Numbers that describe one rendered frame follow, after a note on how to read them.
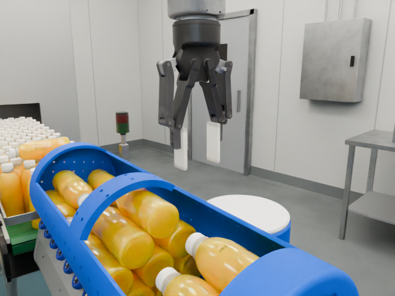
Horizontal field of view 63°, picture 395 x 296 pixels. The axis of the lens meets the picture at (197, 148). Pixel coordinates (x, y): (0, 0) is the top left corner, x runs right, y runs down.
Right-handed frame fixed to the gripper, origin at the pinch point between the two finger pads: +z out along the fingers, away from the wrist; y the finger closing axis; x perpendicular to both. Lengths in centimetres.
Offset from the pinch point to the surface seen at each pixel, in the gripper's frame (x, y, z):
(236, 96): 289, 281, 25
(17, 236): 75, -22, 43
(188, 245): -3.1, -4.3, 15.4
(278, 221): 11.2, 37.0, 29.6
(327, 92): 152, 283, 13
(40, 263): 61, -18, 47
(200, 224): 12.1, 9.7, 22.3
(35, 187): 53, -18, 19
